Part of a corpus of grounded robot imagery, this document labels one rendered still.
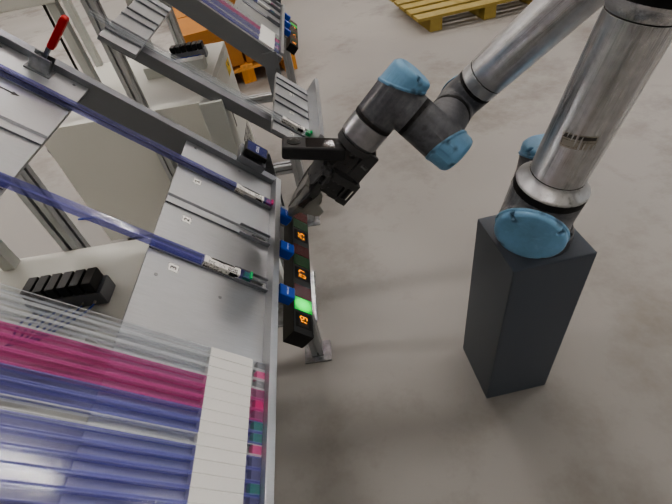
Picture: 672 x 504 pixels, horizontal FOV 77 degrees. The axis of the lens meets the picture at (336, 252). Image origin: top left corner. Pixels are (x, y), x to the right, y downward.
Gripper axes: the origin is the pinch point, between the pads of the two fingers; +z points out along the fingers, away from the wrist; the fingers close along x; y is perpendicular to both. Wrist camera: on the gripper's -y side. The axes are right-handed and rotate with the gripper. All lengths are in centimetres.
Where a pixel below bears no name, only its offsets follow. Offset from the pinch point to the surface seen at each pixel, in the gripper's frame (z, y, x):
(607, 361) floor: -7, 108, -7
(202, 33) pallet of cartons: 70, -29, 260
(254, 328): 1.5, -5.1, -31.0
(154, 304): 1.5, -19.6, -32.6
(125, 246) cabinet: 35.1, -23.5, 7.6
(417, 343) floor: 31, 69, 10
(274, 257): -0.6, -3.4, -16.8
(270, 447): -0.7, -3.0, -48.8
